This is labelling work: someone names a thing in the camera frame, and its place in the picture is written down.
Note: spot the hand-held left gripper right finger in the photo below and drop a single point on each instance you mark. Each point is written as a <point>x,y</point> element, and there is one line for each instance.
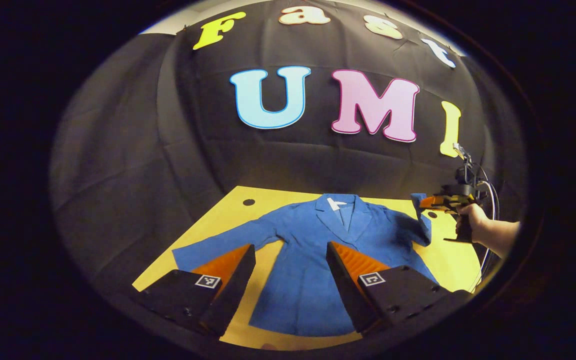
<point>348,290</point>

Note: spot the blue jacket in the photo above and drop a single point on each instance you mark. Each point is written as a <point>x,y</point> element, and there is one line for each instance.
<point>308,280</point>

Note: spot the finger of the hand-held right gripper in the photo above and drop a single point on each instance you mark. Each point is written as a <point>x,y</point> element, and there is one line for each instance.
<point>433,201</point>

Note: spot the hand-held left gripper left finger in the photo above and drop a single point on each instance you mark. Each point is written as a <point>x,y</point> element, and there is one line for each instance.
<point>233,290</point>

